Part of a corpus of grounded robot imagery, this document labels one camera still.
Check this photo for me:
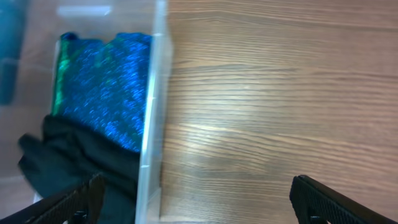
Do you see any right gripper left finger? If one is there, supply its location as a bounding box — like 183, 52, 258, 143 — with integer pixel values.
1, 174, 105, 224

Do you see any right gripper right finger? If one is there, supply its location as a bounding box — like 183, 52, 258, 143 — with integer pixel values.
289, 175, 397, 224

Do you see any black cloth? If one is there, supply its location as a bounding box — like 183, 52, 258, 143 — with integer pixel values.
18, 115, 140, 224

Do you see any clear plastic container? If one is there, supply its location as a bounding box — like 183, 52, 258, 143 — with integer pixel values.
1, 0, 173, 223

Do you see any blue sequin garment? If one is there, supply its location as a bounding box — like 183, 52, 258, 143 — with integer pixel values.
51, 32, 152, 152

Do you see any folded blue denim cloth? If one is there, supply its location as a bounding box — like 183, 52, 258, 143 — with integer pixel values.
1, 0, 30, 105

